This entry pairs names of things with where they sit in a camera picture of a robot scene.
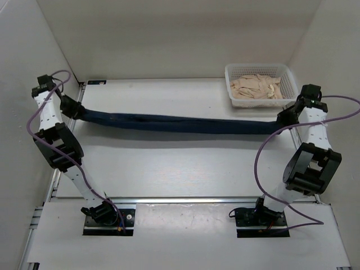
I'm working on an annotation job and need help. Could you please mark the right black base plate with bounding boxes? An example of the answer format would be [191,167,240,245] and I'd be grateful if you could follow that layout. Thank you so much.
[229,208,290,239]

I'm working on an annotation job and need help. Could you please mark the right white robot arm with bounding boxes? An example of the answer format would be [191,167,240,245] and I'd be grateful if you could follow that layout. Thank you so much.
[253,84,342,225]

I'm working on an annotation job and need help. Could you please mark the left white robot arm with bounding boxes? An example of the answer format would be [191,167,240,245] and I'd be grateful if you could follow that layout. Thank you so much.
[26,75,121,226]

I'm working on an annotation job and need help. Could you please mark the small dark corner label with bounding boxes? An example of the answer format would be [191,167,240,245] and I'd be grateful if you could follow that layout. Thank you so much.
[87,80,107,85]

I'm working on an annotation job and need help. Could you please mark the white plastic basket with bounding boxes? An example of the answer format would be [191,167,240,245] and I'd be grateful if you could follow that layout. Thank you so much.
[225,64,299,108]

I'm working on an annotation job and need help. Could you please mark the dark blue denim trousers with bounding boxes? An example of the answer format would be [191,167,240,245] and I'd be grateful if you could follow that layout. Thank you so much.
[78,109,284,135]

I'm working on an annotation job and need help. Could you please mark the aluminium rail frame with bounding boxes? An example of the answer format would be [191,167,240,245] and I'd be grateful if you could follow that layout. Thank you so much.
[16,81,352,270]

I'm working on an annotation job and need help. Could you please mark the beige crumpled garment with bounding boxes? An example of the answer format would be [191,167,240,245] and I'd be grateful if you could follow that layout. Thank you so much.
[229,74,283,100]

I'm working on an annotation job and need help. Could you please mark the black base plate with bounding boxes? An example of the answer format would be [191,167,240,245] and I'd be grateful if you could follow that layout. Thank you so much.
[83,208,136,236]
[229,208,290,239]

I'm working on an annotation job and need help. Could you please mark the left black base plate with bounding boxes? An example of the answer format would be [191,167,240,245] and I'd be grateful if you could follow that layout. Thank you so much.
[83,208,136,236]

